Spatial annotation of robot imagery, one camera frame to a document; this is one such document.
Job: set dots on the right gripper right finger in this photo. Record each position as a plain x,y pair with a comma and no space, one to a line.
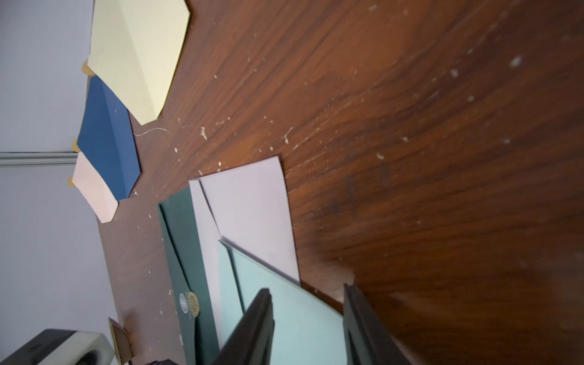
367,340

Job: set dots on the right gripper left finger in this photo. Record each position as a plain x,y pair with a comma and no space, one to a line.
251,341

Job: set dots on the teal envelope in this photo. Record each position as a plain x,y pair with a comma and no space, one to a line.
307,330

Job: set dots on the pink envelope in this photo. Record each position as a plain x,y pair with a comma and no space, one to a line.
94,189

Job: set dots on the navy blue envelope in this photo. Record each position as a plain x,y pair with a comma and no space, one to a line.
107,140

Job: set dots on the cream yellow envelope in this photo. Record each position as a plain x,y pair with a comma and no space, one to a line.
135,48

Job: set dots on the dark green envelope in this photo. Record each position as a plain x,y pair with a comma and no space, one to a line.
189,283

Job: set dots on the grey envelope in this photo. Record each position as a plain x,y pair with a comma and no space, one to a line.
248,207

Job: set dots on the small brown card holder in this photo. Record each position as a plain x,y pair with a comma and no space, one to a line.
121,342

